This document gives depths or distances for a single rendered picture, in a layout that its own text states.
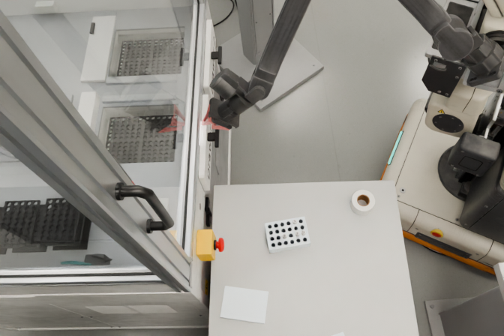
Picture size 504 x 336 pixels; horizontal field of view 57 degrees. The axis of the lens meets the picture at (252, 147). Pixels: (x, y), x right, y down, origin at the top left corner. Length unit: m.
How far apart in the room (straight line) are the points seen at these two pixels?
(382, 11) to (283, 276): 1.99
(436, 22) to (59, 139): 0.90
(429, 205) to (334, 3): 1.47
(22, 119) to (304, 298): 1.07
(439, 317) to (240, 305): 1.09
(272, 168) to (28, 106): 1.95
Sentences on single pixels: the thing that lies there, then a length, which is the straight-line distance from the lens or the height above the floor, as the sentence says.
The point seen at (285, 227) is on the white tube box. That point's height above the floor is 0.80.
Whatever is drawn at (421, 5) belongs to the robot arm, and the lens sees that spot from 1.17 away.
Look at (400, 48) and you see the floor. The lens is 2.84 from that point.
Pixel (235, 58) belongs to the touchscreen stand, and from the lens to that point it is 2.69.
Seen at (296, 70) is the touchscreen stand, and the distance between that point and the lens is 2.62.
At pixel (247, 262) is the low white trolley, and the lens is 1.42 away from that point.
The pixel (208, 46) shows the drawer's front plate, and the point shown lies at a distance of 1.59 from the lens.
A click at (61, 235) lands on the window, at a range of 0.85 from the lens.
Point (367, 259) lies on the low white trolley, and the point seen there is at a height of 0.76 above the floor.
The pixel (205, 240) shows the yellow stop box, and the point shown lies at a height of 0.91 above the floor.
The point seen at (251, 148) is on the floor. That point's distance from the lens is 2.41.
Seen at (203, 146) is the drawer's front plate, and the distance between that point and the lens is 1.38.
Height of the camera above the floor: 2.14
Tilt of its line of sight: 62 degrees down
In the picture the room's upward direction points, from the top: 8 degrees counter-clockwise
